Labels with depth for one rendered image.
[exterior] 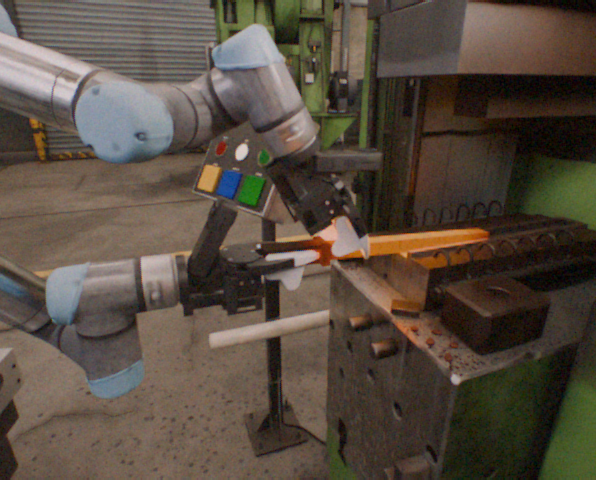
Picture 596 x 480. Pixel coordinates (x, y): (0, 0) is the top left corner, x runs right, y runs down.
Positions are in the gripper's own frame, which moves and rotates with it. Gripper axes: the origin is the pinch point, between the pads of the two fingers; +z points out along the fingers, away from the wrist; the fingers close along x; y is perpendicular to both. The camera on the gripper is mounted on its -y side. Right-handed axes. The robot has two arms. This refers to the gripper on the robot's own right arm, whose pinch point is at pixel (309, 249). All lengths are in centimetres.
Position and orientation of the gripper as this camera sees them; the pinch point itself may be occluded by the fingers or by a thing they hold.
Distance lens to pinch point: 59.3
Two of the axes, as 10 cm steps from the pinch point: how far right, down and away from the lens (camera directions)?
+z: 9.4, -1.1, 3.3
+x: 3.4, 3.4, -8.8
